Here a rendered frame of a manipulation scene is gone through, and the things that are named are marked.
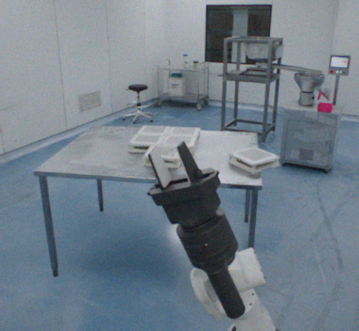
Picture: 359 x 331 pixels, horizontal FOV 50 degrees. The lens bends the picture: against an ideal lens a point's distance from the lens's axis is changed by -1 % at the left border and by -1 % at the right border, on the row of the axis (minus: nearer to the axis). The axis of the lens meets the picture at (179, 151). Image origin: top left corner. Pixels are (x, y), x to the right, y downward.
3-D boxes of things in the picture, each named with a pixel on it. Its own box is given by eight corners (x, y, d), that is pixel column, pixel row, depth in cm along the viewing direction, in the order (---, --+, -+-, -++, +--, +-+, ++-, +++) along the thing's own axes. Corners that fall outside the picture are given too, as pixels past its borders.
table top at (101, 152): (34, 175, 259) (33, 170, 258) (92, 129, 361) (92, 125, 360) (261, 190, 238) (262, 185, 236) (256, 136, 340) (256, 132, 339)
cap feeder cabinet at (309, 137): (278, 166, 495) (283, 108, 469) (288, 152, 542) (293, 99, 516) (329, 175, 468) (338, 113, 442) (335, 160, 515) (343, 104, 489)
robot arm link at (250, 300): (233, 245, 69) (253, 283, 77) (186, 262, 70) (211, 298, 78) (242, 277, 64) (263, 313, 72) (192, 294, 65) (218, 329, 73)
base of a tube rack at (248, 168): (228, 162, 272) (228, 159, 271) (253, 155, 285) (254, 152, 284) (253, 174, 253) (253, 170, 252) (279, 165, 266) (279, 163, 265)
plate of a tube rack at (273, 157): (228, 156, 270) (228, 153, 269) (254, 149, 283) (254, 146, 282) (253, 166, 251) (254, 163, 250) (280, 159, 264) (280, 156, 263)
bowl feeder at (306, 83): (288, 105, 481) (291, 75, 468) (294, 99, 511) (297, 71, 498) (329, 110, 460) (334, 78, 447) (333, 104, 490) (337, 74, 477)
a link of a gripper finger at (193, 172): (181, 139, 61) (196, 173, 63) (173, 149, 59) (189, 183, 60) (190, 137, 61) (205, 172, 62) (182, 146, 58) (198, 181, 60)
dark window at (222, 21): (205, 62, 802) (205, 4, 764) (205, 62, 803) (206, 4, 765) (267, 65, 744) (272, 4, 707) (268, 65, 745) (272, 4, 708)
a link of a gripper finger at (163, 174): (149, 155, 61) (165, 188, 63) (158, 146, 64) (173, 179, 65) (141, 157, 62) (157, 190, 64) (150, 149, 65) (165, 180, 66)
